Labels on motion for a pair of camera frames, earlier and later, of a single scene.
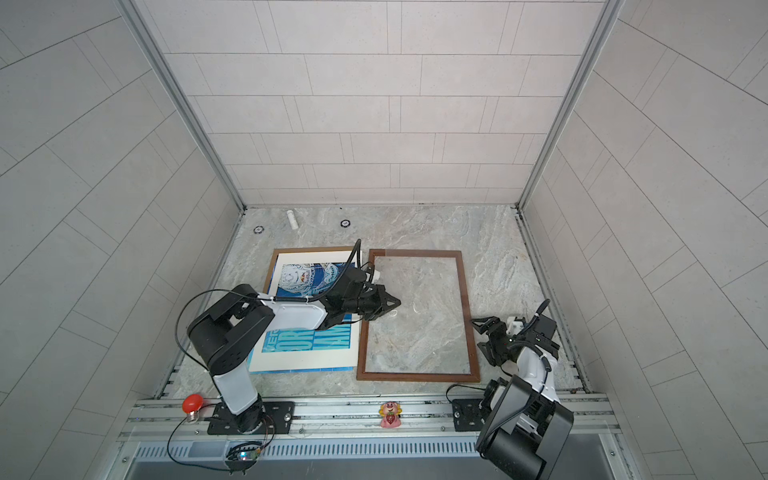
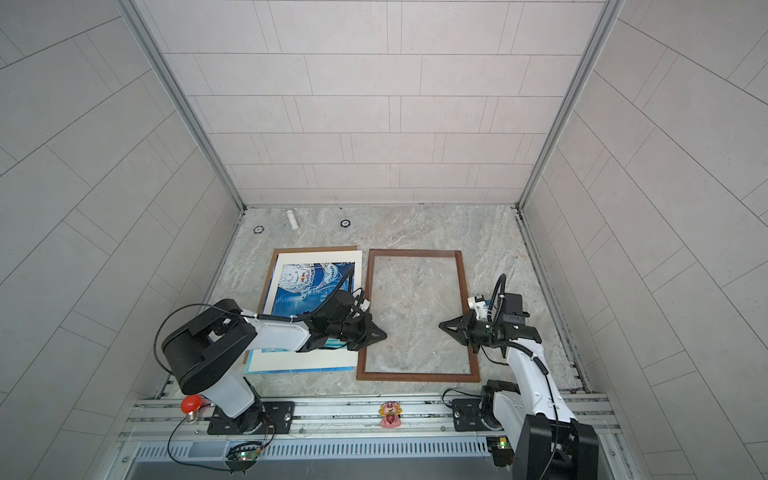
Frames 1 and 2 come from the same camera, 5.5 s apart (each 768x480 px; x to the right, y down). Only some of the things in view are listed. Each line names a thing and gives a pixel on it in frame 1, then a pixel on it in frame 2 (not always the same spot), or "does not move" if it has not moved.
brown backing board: (295, 250) does not move
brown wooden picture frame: (474, 376) does not move
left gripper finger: (376, 310) → (366, 340)
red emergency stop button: (191, 405) does not move
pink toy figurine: (390, 413) does not move
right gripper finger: (482, 325) → (457, 323)
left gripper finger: (384, 299) → (372, 332)
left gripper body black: (357, 307) → (346, 331)
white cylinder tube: (293, 220) does not move
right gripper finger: (490, 352) → (459, 333)
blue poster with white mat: (334, 348) does not move
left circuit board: (242, 456) does not move
